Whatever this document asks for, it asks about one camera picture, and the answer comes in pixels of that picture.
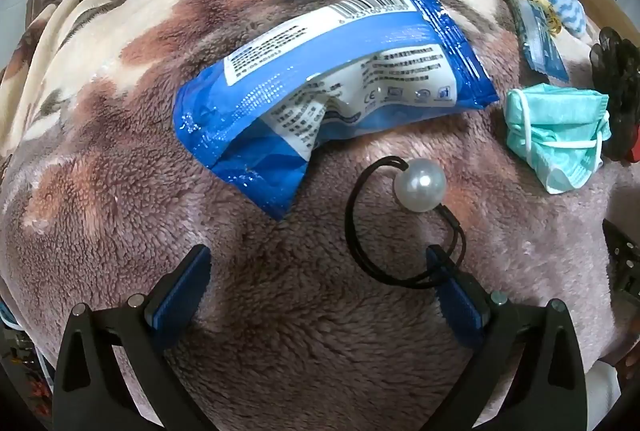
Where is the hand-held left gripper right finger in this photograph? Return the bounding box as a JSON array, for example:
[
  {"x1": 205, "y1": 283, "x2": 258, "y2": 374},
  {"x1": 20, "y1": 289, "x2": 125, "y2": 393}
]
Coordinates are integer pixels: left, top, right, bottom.
[{"x1": 426, "y1": 245, "x2": 587, "y2": 431}]

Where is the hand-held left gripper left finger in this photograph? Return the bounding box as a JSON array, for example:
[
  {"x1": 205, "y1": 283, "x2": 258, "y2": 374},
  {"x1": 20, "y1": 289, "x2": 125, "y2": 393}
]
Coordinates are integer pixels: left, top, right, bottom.
[{"x1": 52, "y1": 245, "x2": 217, "y2": 431}]

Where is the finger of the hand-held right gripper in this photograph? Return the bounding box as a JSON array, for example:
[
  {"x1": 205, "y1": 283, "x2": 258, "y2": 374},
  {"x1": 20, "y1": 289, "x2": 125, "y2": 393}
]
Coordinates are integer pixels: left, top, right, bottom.
[{"x1": 602, "y1": 218, "x2": 640, "y2": 307}]

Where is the black hair tie with pearl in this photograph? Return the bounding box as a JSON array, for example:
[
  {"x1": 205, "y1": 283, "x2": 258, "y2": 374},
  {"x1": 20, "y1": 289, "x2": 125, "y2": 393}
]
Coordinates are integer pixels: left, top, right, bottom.
[{"x1": 345, "y1": 156, "x2": 467, "y2": 289}]

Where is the floral fleece blanket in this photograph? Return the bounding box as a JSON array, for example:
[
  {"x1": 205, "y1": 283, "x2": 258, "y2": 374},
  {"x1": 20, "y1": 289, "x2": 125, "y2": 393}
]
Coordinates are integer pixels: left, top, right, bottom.
[{"x1": 0, "y1": 0, "x2": 636, "y2": 431}]

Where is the green face mask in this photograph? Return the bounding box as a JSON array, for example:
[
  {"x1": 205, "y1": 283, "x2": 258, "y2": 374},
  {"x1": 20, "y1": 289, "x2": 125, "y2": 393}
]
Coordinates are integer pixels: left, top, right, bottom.
[{"x1": 502, "y1": 83, "x2": 613, "y2": 196}]

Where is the black flower hair clip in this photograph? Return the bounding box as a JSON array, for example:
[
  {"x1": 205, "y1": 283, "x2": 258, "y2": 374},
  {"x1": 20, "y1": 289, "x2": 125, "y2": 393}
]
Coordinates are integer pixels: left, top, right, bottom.
[{"x1": 590, "y1": 27, "x2": 640, "y2": 164}]

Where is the small blue packet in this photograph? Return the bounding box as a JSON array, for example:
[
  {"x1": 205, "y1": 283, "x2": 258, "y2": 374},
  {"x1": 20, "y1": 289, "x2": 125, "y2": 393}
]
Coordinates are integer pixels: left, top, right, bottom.
[{"x1": 509, "y1": 0, "x2": 571, "y2": 80}]

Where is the large blue white packet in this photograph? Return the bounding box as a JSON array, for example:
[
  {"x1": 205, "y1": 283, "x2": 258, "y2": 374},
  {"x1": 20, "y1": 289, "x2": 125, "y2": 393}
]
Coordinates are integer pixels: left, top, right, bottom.
[{"x1": 172, "y1": 0, "x2": 501, "y2": 222}]

